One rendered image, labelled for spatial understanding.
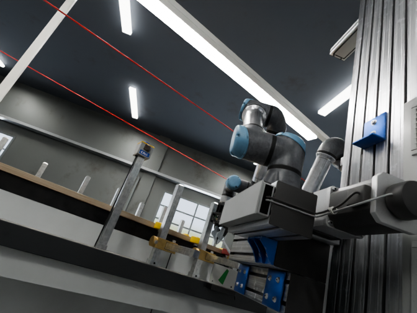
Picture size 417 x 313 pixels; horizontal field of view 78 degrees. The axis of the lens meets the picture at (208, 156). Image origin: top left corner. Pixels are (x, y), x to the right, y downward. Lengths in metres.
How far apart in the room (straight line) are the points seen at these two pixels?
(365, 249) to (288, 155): 0.36
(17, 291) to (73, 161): 5.70
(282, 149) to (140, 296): 0.92
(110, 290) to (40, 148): 6.23
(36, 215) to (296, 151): 1.15
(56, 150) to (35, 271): 6.07
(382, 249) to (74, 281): 1.08
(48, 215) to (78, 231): 0.16
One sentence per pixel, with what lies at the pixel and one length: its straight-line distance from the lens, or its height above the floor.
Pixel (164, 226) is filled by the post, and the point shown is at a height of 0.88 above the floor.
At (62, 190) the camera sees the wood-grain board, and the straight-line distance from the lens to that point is 1.41.
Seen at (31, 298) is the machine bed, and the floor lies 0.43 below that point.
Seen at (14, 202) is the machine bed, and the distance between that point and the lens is 1.43.
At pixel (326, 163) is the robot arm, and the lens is 1.37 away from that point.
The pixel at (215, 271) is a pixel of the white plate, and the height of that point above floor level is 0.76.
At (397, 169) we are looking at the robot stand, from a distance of 0.74.
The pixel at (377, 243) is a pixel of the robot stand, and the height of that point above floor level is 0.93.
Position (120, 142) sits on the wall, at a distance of 7.01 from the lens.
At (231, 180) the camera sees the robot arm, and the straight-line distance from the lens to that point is 1.34.
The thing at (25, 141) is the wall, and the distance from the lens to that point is 7.52.
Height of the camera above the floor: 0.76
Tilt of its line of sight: 22 degrees up
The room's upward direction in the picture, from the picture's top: 19 degrees clockwise
